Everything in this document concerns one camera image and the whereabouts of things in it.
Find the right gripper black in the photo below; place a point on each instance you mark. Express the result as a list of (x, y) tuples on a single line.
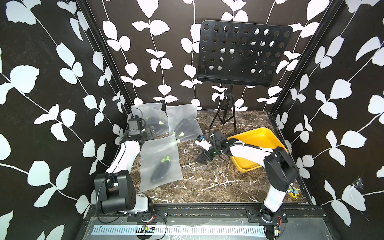
[(206, 153)]

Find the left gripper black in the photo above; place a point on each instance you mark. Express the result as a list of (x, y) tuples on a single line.
[(148, 133)]

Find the purple eggplant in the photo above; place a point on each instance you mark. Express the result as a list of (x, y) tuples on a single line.
[(181, 130), (154, 122), (161, 170)]

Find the clear zip-top bag top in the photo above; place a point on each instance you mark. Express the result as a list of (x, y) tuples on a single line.
[(153, 115)]

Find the clear zip-top bag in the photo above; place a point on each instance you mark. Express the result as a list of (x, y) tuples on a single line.
[(153, 115), (177, 113)]

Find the stack of clear zip-top bags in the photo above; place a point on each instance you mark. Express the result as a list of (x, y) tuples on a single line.
[(151, 153)]

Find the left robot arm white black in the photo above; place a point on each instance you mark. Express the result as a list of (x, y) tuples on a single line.
[(115, 190)]

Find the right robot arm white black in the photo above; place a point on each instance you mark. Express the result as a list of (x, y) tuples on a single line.
[(280, 167)]

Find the yellow plastic tray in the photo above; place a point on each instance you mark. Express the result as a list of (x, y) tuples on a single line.
[(261, 137)]

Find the white perforated strip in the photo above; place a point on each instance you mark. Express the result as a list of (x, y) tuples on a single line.
[(130, 230)]

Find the yellow tree sticker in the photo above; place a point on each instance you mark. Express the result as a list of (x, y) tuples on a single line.
[(293, 192)]

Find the black perforated music stand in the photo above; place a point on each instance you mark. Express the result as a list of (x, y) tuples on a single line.
[(236, 53)]

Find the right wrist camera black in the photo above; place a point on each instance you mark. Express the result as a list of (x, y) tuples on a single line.
[(211, 140)]

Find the black front mounting rail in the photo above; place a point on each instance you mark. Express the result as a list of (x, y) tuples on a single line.
[(248, 211)]

